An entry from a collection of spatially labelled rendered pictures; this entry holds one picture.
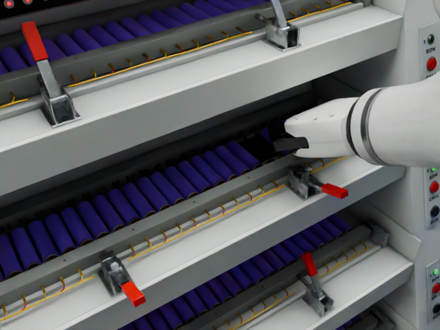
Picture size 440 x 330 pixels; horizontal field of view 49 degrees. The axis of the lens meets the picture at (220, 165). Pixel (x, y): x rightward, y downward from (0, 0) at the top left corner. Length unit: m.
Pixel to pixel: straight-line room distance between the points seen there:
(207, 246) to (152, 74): 0.21
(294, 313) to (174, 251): 0.25
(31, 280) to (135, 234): 0.12
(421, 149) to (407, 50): 0.25
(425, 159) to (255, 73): 0.20
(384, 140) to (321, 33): 0.18
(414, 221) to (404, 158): 0.32
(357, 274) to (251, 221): 0.26
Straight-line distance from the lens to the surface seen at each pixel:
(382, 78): 0.74
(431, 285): 0.91
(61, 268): 0.56
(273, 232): 0.62
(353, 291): 0.79
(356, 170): 0.70
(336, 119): 0.54
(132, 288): 0.50
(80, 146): 0.48
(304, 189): 0.63
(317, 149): 0.57
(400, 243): 0.85
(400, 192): 0.80
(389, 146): 0.50
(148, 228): 0.57
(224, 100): 0.53
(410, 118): 0.48
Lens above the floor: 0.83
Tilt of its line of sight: 23 degrees down
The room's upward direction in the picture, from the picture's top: 12 degrees counter-clockwise
